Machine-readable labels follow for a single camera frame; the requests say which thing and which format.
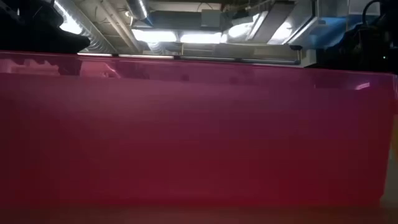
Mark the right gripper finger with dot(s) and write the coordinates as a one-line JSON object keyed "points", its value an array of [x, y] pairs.
{"points": [[329, 54]]}

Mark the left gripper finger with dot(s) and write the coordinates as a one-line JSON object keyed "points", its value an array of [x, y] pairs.
{"points": [[70, 42]]}

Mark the red plastic bin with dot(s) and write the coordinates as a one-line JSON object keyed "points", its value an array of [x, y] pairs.
{"points": [[199, 130]]}

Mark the ceiling light panel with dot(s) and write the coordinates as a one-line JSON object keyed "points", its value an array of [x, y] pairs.
{"points": [[154, 35], [200, 38]]}

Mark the grey ceiling box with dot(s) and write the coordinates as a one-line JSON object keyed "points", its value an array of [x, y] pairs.
{"points": [[211, 18]]}

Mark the large silver ventilation duct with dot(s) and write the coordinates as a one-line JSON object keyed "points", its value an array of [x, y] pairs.
{"points": [[93, 40]]}

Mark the silver rectangular air duct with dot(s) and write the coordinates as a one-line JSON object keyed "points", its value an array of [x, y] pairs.
{"points": [[289, 25]]}

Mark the small silver round duct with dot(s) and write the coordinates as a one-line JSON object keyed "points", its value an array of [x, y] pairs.
{"points": [[138, 7]]}

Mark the dark ceiling duct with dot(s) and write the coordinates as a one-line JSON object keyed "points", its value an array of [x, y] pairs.
{"points": [[177, 20]]}

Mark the long ceiling tube rail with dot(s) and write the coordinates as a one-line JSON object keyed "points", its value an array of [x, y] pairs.
{"points": [[211, 58]]}

